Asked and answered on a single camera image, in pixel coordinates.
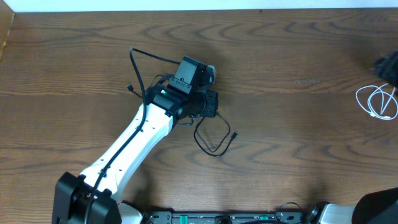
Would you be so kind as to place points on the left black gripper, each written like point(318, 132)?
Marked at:
point(210, 104)

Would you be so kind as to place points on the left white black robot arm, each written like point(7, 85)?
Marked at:
point(94, 196)

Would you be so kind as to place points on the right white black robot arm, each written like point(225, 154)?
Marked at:
point(377, 207)

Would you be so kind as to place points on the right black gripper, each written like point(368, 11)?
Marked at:
point(388, 66)

